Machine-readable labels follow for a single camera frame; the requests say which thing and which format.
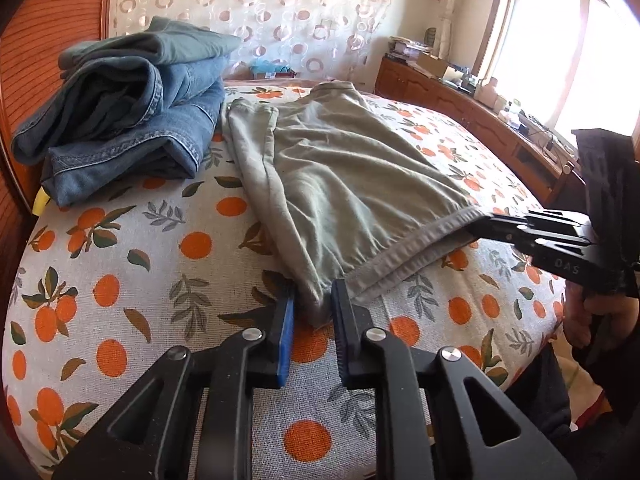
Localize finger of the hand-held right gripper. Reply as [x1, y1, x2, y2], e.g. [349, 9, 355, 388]
[487, 210, 591, 235]
[467, 219, 598, 259]

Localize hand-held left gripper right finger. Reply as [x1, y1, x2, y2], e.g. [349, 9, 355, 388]
[331, 278, 578, 480]

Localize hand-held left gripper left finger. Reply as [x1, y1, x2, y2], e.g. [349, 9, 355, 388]
[52, 292, 296, 480]

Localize khaki pants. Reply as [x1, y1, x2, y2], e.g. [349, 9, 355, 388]
[220, 80, 493, 328]

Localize person's right hand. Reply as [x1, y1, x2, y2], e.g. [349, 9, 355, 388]
[562, 284, 640, 353]

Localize person's dark clothing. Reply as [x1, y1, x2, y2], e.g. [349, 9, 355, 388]
[505, 345, 640, 480]

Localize orange fruit print bed sheet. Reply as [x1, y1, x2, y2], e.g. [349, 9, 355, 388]
[0, 85, 568, 476]

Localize low wooden cabinet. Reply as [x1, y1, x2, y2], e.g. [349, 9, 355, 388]
[375, 55, 586, 206]

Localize wood-framed window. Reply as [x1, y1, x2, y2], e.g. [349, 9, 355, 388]
[492, 0, 640, 151]

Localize open flat cardboard box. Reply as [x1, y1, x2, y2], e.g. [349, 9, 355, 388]
[415, 52, 463, 79]

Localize stack of papers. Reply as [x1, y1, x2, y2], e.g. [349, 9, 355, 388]
[387, 35, 433, 61]

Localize white window drape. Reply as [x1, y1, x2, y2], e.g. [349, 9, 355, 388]
[440, 0, 506, 61]

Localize folded blue jeans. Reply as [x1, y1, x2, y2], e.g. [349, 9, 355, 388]
[12, 16, 243, 166]
[40, 55, 226, 208]

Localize small cardboard box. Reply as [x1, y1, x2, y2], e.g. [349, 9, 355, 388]
[252, 67, 296, 81]

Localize blue plastic bag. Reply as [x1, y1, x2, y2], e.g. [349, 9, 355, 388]
[248, 57, 281, 78]

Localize sheer circle-patterned curtain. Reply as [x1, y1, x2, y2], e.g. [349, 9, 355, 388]
[107, 0, 396, 83]

